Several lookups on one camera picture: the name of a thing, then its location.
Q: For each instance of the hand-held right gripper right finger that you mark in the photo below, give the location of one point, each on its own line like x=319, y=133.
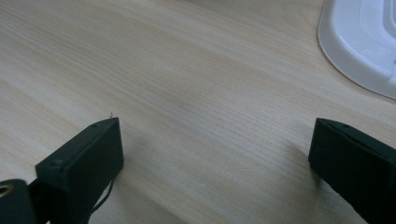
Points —
x=358, y=168

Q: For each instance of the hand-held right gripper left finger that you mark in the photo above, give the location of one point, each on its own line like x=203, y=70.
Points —
x=82, y=168

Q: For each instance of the white storage box lid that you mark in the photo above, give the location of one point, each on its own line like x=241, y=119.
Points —
x=348, y=46

